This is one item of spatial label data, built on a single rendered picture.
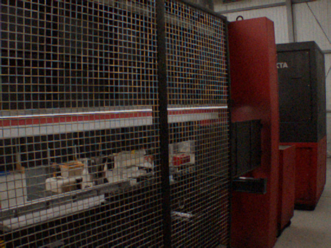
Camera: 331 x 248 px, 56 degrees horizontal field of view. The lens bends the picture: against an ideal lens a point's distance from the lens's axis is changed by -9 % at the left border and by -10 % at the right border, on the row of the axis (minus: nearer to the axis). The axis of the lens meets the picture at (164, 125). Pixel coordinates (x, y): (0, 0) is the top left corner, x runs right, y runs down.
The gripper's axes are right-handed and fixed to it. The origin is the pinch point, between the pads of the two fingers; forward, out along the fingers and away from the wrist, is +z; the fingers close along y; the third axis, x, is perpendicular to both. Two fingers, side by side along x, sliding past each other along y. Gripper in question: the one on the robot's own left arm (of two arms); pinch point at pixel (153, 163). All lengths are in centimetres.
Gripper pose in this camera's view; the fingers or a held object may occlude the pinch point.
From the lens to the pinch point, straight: 279.9
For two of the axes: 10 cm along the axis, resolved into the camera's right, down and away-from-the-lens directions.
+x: -6.8, 4.5, 5.7
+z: 3.9, 8.9, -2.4
